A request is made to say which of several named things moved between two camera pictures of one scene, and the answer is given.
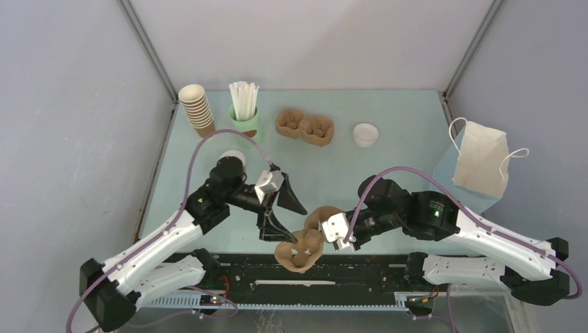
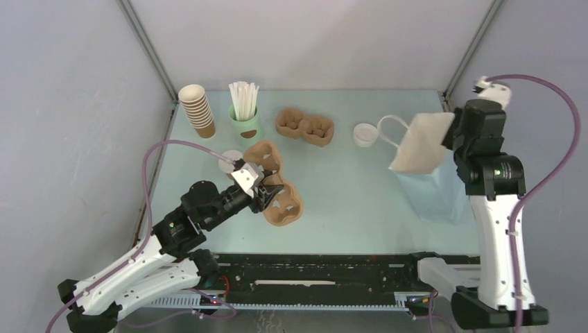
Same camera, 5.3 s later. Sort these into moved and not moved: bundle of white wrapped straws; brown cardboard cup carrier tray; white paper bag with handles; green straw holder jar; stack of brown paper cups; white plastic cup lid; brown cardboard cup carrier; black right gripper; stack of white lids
Moved: black right gripper; white paper bag with handles; brown cardboard cup carrier tray
Not moved: brown cardboard cup carrier; white plastic cup lid; stack of white lids; green straw holder jar; stack of brown paper cups; bundle of white wrapped straws
